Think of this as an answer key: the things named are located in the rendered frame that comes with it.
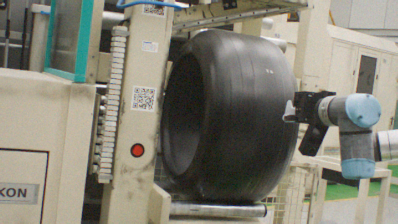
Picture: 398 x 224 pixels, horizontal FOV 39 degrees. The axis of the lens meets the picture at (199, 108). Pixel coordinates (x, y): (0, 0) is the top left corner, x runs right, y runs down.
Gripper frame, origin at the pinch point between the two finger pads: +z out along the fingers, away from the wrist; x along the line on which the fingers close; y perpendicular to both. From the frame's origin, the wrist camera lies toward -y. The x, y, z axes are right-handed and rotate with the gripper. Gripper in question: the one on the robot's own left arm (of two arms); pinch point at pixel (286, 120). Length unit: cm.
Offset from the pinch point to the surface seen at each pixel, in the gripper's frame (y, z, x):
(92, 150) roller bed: -15, 70, 40
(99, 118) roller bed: -3, 70, 38
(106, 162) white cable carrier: -17, 33, 42
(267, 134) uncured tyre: -4.2, 8.7, 1.1
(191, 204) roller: -27.4, 25.0, 16.2
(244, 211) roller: -28.6, 24.5, -1.6
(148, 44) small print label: 19.7, 26.4, 34.8
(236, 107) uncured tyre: 2.6, 8.6, 12.0
